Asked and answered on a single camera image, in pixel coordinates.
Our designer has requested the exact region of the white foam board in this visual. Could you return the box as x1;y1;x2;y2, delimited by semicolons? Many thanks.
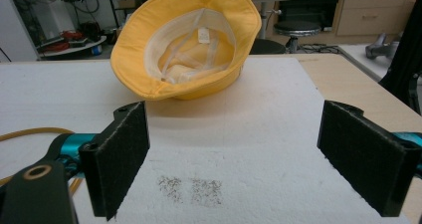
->
0;56;412;224

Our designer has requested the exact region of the grey handheld device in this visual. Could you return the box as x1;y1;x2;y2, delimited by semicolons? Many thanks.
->
364;32;401;61

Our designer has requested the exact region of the black metal stand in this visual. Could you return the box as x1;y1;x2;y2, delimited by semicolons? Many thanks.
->
378;0;422;115

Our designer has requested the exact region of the yellow cable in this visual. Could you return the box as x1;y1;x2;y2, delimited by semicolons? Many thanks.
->
0;126;84;196

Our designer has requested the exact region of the yellow bucket hat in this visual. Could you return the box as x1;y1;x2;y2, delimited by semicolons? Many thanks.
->
109;0;263;102

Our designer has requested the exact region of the round white table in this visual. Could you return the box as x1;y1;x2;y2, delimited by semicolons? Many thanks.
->
39;35;107;59

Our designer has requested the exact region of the wooden drawer cabinet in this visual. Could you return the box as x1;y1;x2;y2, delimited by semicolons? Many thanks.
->
331;0;421;37

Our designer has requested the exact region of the black round stool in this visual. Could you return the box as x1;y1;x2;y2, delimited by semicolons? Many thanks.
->
274;20;322;55

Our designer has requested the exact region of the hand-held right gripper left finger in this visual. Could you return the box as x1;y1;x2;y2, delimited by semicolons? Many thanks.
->
78;101;151;222

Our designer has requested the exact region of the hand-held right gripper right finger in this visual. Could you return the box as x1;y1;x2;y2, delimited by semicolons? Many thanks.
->
316;100;422;218

